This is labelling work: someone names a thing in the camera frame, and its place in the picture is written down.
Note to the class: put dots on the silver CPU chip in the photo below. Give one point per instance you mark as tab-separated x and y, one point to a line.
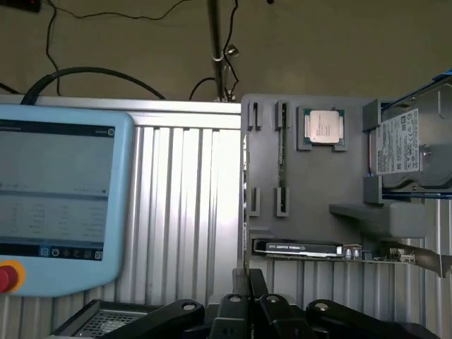
324	127

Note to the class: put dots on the black power strip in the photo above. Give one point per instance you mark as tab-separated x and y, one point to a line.
17	4

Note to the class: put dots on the green graphics card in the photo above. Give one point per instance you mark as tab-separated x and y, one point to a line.
300	247

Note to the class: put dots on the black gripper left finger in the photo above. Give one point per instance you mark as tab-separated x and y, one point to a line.
229	318

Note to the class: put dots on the hard disk drive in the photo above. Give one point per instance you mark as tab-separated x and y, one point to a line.
399	141

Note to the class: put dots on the metal clamp knob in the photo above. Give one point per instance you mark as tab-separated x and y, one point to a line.
233	51

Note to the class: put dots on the light blue teach pendant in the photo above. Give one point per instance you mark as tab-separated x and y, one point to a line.
120	212

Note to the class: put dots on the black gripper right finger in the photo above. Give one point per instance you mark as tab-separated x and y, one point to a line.
275	318

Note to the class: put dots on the metal pole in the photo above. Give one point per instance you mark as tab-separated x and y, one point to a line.
216	35

